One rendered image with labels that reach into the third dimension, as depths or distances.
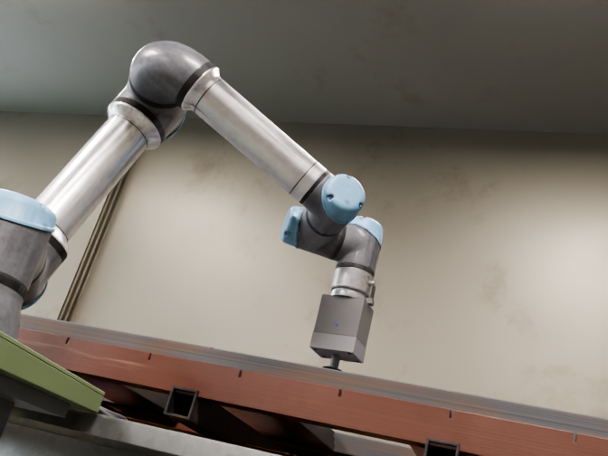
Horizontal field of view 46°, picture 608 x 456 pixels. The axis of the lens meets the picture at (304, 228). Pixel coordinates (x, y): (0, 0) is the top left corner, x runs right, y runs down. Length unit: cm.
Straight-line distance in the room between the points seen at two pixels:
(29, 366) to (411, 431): 57
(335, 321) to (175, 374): 30
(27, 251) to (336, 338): 55
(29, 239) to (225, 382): 42
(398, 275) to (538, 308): 81
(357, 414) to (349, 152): 366
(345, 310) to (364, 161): 341
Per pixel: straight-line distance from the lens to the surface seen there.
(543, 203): 437
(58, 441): 132
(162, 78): 126
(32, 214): 108
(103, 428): 109
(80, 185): 126
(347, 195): 119
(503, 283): 414
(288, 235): 131
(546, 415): 120
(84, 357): 139
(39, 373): 98
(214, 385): 126
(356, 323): 128
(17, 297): 106
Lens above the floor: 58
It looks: 24 degrees up
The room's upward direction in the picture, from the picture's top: 15 degrees clockwise
